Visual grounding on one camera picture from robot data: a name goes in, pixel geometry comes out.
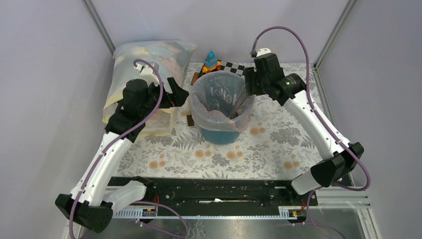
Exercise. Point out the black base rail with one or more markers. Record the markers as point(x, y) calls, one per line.
point(223, 199)

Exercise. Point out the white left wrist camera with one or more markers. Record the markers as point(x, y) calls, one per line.
point(146, 73)

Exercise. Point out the teal plastic trash bin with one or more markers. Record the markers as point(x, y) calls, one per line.
point(219, 137)

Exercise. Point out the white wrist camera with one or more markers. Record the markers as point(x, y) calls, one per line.
point(146, 73)
point(260, 52)

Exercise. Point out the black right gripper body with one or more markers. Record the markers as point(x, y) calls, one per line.
point(255, 85)

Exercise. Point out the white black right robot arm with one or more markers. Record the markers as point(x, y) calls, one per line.
point(338, 154)

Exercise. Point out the floral patterned table mat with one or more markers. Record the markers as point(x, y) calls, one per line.
point(275, 146)

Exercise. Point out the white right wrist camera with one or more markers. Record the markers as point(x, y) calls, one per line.
point(260, 52)

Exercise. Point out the blue toy figure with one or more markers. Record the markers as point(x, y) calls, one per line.
point(211, 63)

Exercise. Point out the brown block behind bin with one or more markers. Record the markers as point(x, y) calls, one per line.
point(196, 75)

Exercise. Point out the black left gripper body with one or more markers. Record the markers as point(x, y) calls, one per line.
point(154, 92)

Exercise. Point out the black white checkerboard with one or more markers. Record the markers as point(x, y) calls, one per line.
point(232, 67)

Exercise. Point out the small brown wooden block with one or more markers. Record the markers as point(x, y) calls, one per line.
point(190, 121)

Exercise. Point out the pink plastic trash bag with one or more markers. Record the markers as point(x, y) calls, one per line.
point(218, 102)

